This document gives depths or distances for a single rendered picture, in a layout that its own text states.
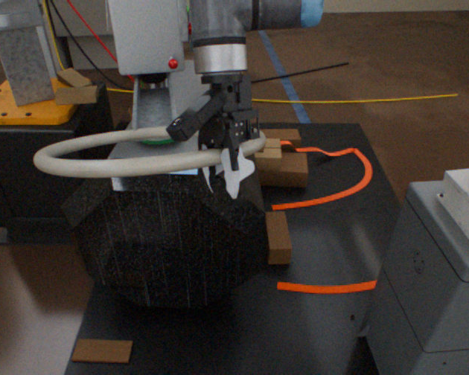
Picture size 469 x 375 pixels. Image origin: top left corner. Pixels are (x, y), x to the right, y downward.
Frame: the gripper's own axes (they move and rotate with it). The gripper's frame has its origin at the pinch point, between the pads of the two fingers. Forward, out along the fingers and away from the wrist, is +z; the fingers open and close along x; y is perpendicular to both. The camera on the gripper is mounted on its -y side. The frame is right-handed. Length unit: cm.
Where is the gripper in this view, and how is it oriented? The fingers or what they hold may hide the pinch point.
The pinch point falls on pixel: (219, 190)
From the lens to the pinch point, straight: 73.6
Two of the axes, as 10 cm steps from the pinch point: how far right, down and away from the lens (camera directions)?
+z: 0.7, 9.6, 2.7
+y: 7.8, -2.2, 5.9
